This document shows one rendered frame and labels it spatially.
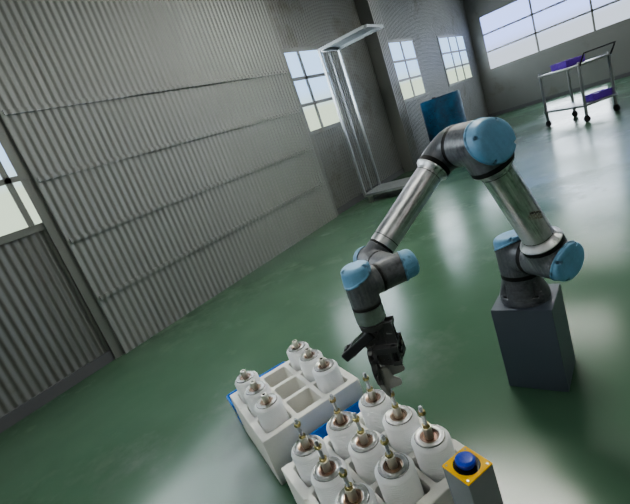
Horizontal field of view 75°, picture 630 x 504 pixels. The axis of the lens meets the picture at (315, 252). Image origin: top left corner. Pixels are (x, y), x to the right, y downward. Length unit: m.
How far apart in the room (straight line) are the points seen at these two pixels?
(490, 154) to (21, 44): 3.20
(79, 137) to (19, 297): 1.19
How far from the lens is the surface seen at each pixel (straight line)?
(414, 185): 1.18
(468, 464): 0.95
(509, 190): 1.19
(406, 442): 1.21
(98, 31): 3.97
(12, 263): 3.30
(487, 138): 1.11
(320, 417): 1.51
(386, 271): 1.01
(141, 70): 4.00
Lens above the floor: 1.01
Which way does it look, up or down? 15 degrees down
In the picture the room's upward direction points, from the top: 20 degrees counter-clockwise
